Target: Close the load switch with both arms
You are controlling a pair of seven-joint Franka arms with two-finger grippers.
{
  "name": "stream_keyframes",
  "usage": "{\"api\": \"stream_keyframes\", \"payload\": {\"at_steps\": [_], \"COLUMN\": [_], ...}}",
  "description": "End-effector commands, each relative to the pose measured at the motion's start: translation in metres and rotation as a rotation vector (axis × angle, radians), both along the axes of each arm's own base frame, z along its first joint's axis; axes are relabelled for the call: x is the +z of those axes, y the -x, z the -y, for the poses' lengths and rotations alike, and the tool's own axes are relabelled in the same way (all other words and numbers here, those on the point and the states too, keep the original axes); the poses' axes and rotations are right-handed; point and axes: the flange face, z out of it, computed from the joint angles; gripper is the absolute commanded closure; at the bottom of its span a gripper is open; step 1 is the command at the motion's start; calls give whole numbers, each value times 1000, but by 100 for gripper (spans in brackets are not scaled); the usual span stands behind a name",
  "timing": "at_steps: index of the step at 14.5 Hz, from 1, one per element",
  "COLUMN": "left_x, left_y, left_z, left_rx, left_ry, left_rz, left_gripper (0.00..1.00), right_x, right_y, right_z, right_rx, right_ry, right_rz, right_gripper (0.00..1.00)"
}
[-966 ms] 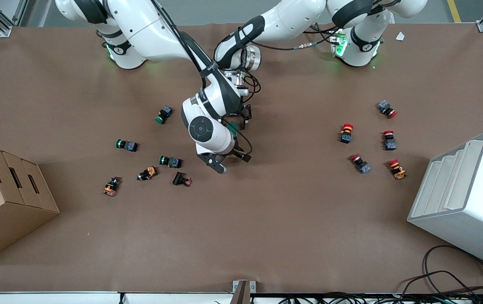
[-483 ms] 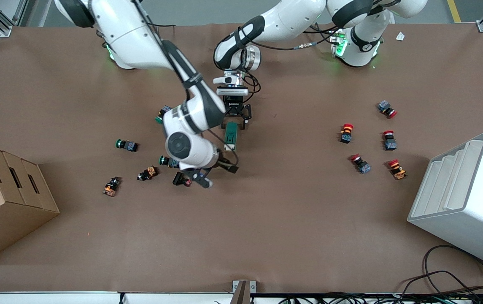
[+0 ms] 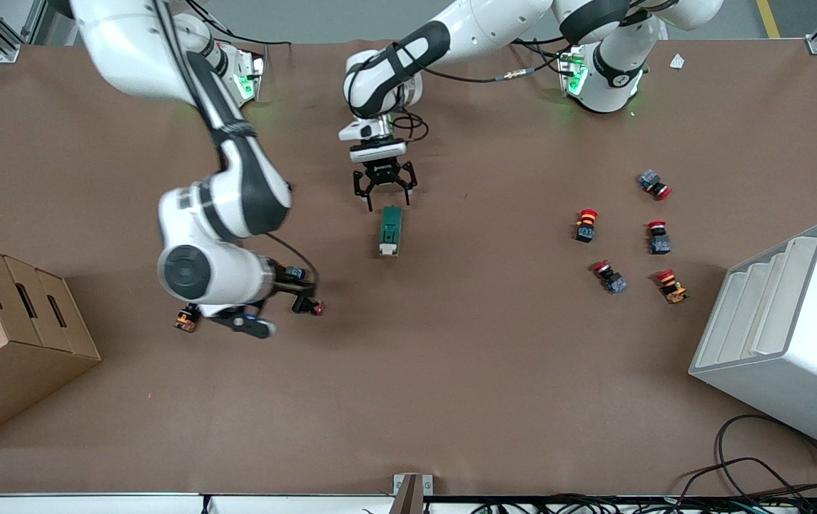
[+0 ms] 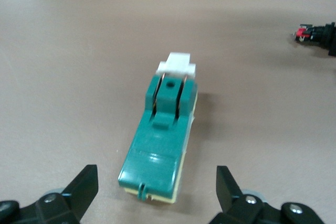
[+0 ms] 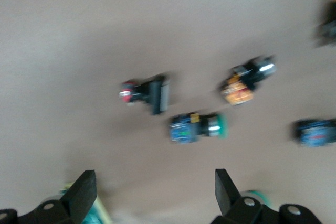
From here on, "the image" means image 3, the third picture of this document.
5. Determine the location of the white stepped storage bin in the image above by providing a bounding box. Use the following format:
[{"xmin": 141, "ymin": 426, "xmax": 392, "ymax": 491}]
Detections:
[{"xmin": 689, "ymin": 221, "xmax": 817, "ymax": 460}]

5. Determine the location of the red mushroom push button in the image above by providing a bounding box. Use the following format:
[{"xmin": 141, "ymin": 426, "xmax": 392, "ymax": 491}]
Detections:
[
  {"xmin": 639, "ymin": 169, "xmax": 673, "ymax": 201},
  {"xmin": 648, "ymin": 221, "xmax": 672, "ymax": 256},
  {"xmin": 574, "ymin": 208, "xmax": 599, "ymax": 243},
  {"xmin": 592, "ymin": 261, "xmax": 629, "ymax": 295}
]

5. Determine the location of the metal table edge bracket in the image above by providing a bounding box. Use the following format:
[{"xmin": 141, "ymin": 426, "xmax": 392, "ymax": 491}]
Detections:
[{"xmin": 392, "ymin": 473, "xmax": 434, "ymax": 514}]

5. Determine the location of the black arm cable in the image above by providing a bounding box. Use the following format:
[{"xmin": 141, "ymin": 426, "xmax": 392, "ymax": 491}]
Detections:
[
  {"xmin": 151, "ymin": 0, "xmax": 320, "ymax": 286},
  {"xmin": 419, "ymin": 39, "xmax": 580, "ymax": 85}
]

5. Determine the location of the white table edge rail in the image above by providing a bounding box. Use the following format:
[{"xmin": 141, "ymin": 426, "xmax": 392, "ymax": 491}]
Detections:
[{"xmin": 0, "ymin": 493, "xmax": 395, "ymax": 514}]

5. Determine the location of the black cable bundle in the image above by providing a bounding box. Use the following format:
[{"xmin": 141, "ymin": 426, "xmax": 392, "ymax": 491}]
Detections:
[{"xmin": 469, "ymin": 493, "xmax": 817, "ymax": 514}]

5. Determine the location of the black looped floor cable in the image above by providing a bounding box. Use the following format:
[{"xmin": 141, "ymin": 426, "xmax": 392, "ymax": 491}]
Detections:
[{"xmin": 672, "ymin": 414, "xmax": 817, "ymax": 514}]

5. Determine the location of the orange black selector switch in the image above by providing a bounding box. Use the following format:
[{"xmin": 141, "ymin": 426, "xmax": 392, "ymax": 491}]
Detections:
[{"xmin": 174, "ymin": 303, "xmax": 202, "ymax": 333}]

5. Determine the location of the green load switch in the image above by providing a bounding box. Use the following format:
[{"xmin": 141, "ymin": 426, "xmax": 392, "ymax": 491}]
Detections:
[{"xmin": 378, "ymin": 206, "xmax": 404, "ymax": 258}]

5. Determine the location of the red button orange base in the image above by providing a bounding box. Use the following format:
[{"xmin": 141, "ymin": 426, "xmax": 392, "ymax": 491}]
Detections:
[{"xmin": 656, "ymin": 268, "xmax": 690, "ymax": 305}]

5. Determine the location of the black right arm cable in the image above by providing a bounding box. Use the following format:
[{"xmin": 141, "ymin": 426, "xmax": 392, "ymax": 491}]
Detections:
[{"xmin": 151, "ymin": 0, "xmax": 320, "ymax": 286}]

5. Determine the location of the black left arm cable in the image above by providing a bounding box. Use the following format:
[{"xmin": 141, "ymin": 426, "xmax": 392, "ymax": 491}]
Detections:
[{"xmin": 419, "ymin": 39, "xmax": 580, "ymax": 85}]

